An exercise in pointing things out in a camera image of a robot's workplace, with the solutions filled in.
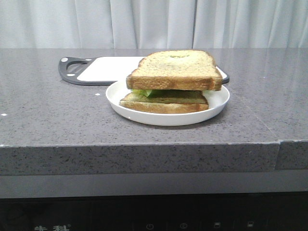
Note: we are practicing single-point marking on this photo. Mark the green lettuce leaf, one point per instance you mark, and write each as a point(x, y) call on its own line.
point(146, 93)

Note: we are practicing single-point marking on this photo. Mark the toasted bread slice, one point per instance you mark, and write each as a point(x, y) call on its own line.
point(176, 70)
point(169, 102)

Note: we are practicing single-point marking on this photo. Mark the white round plate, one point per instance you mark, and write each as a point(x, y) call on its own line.
point(216, 99)

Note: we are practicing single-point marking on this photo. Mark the white black cutting board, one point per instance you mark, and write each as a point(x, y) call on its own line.
point(97, 71)

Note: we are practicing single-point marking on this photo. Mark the white curtain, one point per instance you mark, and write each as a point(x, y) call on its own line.
point(149, 24)

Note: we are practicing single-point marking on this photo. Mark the black appliance control panel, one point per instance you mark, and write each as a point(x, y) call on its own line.
point(191, 212)

